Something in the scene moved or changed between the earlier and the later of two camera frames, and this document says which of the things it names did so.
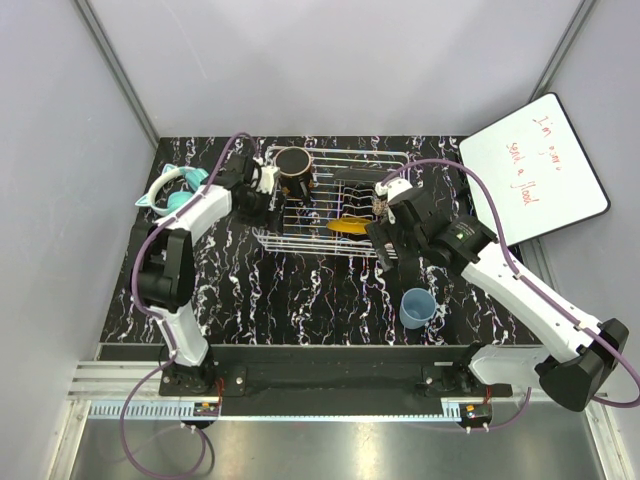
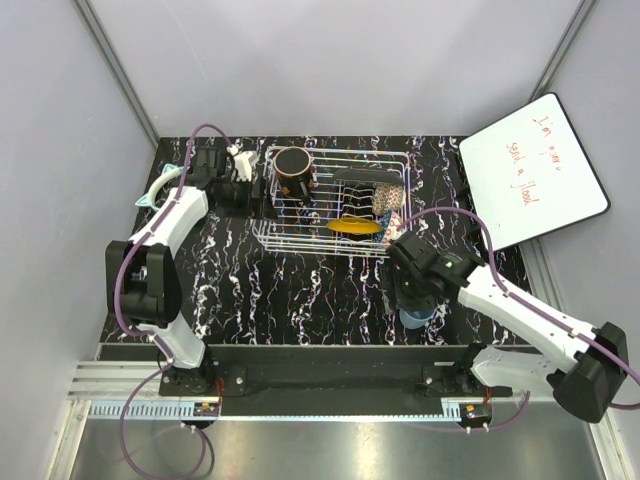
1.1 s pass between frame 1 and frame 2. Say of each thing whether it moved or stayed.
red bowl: stayed
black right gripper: moved
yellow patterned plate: stayed
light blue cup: stayed
